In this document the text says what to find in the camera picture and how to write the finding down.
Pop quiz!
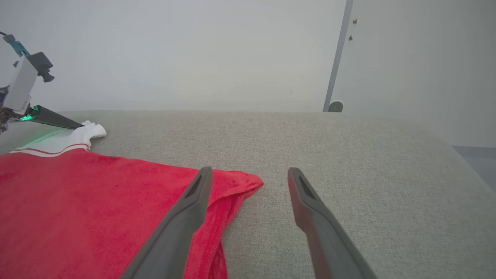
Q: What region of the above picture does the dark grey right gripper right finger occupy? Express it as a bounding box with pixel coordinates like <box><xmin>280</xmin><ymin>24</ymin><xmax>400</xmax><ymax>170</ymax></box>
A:
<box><xmin>288</xmin><ymin>167</ymin><xmax>378</xmax><ymax>279</ymax></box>

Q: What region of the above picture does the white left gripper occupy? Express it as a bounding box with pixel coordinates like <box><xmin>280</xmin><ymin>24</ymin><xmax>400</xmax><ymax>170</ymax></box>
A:
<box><xmin>3</xmin><ymin>56</ymin><xmax>84</xmax><ymax>130</ymax></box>

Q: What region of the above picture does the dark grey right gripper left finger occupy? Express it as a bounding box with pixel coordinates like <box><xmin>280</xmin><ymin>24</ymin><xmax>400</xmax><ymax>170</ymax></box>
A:
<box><xmin>120</xmin><ymin>167</ymin><xmax>214</xmax><ymax>279</ymax></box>

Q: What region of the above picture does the red white basketball jersey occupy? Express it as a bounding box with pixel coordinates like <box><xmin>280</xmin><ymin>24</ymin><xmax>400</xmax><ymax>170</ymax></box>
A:
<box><xmin>0</xmin><ymin>121</ymin><xmax>264</xmax><ymax>279</ymax></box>

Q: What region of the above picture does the grey fabric sofa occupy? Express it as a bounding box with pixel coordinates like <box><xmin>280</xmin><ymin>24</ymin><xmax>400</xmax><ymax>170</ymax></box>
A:
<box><xmin>0</xmin><ymin>110</ymin><xmax>496</xmax><ymax>279</ymax></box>

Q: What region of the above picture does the white partition panel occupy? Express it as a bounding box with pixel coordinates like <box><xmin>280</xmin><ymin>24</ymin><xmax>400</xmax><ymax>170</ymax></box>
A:
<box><xmin>323</xmin><ymin>0</ymin><xmax>496</xmax><ymax>148</ymax></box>

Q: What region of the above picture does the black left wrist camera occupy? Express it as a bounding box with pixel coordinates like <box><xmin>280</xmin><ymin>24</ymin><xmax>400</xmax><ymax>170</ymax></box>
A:
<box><xmin>27</xmin><ymin>52</ymin><xmax>55</xmax><ymax>83</ymax></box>

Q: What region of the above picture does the teal camera cable connector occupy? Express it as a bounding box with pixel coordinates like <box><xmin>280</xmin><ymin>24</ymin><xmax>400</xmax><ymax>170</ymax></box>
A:
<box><xmin>2</xmin><ymin>33</ymin><xmax>31</xmax><ymax>58</ymax></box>

